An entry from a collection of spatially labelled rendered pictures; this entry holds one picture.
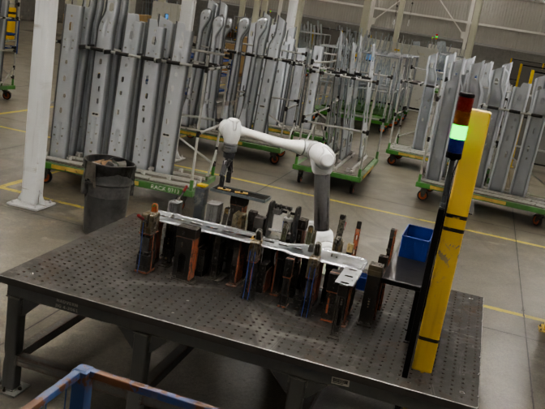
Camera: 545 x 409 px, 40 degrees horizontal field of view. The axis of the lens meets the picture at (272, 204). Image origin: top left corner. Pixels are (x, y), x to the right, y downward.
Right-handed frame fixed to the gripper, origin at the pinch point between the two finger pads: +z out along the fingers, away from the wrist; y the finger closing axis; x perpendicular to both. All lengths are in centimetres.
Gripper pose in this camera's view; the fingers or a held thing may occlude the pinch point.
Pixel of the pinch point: (225, 182)
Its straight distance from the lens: 470.1
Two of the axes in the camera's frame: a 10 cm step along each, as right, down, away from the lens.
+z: -1.6, 9.5, 2.6
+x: 9.6, 2.1, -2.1
